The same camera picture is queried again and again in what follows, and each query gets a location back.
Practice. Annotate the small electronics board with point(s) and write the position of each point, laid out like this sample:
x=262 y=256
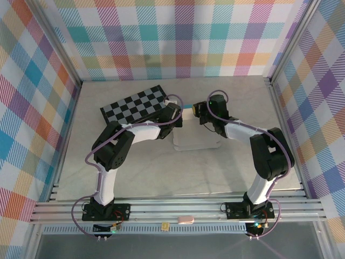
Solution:
x=107 y=229
x=256 y=228

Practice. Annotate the black grey folding chessboard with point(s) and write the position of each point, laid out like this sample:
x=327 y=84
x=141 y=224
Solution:
x=129 y=108

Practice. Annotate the teal paper box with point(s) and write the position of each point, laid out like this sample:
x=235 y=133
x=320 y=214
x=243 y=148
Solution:
x=194 y=143

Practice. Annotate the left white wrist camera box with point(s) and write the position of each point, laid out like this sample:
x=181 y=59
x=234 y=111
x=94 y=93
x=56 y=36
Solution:
x=170 y=103

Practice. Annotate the aluminium corner post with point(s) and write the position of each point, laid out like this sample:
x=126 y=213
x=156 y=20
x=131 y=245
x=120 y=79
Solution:
x=59 y=40
x=293 y=40

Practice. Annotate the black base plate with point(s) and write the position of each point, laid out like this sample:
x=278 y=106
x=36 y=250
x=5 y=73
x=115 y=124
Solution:
x=234 y=210
x=121 y=211

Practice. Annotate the pink oval eraser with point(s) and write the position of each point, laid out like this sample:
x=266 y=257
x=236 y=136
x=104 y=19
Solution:
x=185 y=219

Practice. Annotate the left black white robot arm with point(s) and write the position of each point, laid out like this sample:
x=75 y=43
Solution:
x=116 y=151

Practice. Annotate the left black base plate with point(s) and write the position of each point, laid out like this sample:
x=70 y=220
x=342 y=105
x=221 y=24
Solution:
x=121 y=211

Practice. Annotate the aluminium mounting rail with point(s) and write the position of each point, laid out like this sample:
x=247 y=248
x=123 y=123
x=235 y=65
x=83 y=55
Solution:
x=175 y=209

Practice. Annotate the small yellow square tile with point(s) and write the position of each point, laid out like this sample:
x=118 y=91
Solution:
x=165 y=226

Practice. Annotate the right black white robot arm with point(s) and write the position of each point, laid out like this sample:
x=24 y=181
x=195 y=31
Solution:
x=272 y=153

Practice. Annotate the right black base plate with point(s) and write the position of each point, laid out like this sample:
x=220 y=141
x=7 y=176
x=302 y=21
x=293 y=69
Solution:
x=234 y=210

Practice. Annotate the aluminium side rail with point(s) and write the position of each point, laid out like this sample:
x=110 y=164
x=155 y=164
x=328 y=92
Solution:
x=281 y=113
x=68 y=129

